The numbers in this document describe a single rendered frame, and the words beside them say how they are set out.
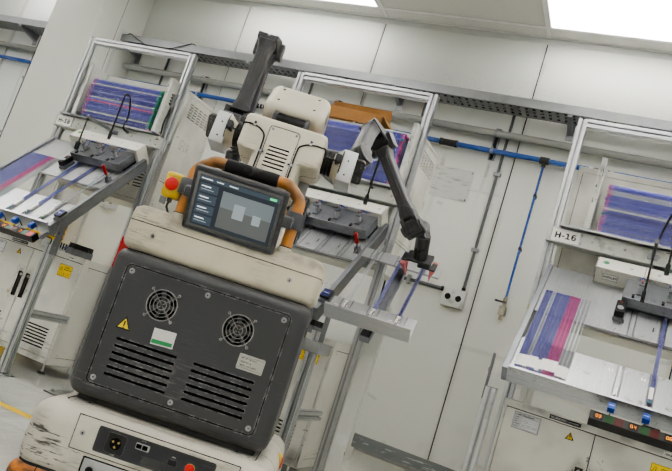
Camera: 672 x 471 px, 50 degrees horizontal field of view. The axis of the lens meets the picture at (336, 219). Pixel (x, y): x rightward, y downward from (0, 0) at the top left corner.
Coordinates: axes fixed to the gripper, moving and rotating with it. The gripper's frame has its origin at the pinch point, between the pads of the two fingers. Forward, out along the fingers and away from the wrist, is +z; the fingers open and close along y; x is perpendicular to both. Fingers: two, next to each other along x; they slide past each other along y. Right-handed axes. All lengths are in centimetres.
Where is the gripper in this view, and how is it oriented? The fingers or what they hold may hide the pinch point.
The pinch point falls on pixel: (417, 275)
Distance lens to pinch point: 291.9
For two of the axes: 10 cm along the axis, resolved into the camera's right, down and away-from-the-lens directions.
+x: -3.7, 4.9, -7.9
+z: -0.7, 8.3, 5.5
